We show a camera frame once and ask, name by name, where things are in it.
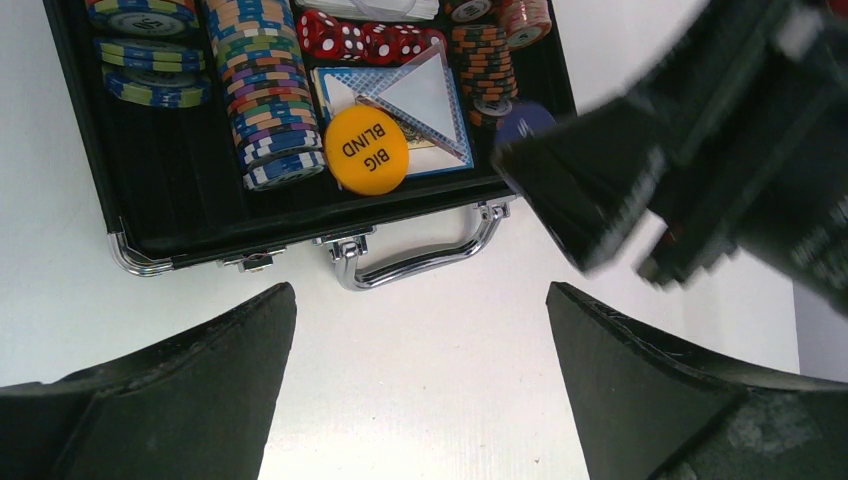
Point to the blue grey chip stack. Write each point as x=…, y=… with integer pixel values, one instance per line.
x=266, y=93

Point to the brown orange chip stack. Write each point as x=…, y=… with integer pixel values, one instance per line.
x=486, y=72

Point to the black aluminium poker case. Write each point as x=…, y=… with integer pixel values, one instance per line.
x=171, y=193

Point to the red dice in case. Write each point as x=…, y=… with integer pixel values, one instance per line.
x=324, y=37

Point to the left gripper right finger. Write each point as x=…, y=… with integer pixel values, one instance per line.
x=650, y=405

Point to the orange big blind button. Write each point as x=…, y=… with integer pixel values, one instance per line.
x=366, y=151

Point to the blue white card box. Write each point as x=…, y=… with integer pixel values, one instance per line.
x=335, y=90

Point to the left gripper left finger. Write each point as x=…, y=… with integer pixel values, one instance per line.
x=197, y=405

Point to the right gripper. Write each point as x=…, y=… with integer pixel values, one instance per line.
x=745, y=117

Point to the blue small blind button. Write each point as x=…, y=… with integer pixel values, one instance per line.
x=526, y=119

